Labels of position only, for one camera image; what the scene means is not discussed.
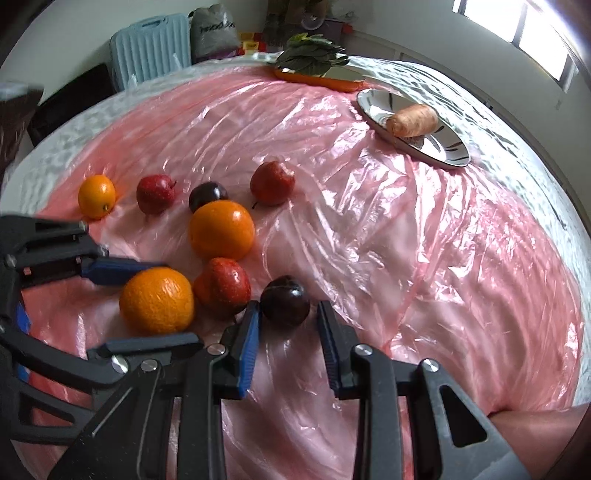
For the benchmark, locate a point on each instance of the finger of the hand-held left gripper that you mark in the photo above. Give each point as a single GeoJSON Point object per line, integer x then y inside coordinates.
{"type": "Point", "coordinates": [115, 271]}
{"type": "Point", "coordinates": [152, 344]}

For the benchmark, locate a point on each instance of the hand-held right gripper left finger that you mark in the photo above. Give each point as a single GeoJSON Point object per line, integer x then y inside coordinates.
{"type": "Point", "coordinates": [244, 350]}

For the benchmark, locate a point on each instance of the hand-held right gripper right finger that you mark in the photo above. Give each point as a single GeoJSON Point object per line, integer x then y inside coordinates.
{"type": "Point", "coordinates": [330, 346]}

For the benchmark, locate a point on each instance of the dark purple plum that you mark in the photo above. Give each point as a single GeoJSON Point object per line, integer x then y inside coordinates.
{"type": "Point", "coordinates": [205, 193]}
{"type": "Point", "coordinates": [284, 300]}

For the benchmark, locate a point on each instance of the red apple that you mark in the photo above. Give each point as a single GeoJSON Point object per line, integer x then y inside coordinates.
{"type": "Point", "coordinates": [154, 194]}
{"type": "Point", "coordinates": [221, 286]}
{"type": "Point", "coordinates": [272, 184]}

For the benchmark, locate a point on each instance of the small orange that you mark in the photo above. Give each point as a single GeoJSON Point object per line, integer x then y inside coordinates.
{"type": "Point", "coordinates": [96, 196]}

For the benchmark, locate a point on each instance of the pink plastic sheet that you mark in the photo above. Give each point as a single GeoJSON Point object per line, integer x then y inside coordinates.
{"type": "Point", "coordinates": [346, 221]}

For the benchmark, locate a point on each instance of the dark blurred object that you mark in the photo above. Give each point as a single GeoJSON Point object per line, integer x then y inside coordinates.
{"type": "Point", "coordinates": [18, 134]}

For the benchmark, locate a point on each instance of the light blue suitcase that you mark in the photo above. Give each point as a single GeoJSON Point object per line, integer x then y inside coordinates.
{"type": "Point", "coordinates": [147, 50]}

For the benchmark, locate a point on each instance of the person's bare leg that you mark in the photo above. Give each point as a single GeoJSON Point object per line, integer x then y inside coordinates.
{"type": "Point", "coordinates": [535, 438]}

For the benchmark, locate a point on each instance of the shiny metal plate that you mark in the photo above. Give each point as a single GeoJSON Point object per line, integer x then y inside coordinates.
{"type": "Point", "coordinates": [438, 147]}

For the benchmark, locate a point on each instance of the bread roll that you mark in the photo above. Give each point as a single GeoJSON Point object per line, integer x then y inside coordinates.
{"type": "Point", "coordinates": [411, 121]}

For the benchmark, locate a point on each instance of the grey plastic bag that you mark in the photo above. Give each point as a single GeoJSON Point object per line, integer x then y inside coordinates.
{"type": "Point", "coordinates": [212, 32]}

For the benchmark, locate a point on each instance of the colourful boxes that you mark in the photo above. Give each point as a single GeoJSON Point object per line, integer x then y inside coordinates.
{"type": "Point", "coordinates": [251, 45]}

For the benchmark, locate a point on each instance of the orange rimmed tray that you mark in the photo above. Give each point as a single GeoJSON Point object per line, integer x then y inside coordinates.
{"type": "Point", "coordinates": [323, 81]}

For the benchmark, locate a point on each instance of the leafy green vegetable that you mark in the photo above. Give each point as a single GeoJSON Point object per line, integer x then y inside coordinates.
{"type": "Point", "coordinates": [309, 57]}

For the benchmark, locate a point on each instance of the brown hanging clothes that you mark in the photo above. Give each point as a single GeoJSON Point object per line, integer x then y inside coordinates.
{"type": "Point", "coordinates": [295, 14]}

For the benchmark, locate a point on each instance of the window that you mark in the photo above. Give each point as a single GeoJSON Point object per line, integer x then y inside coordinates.
{"type": "Point", "coordinates": [540, 50]}

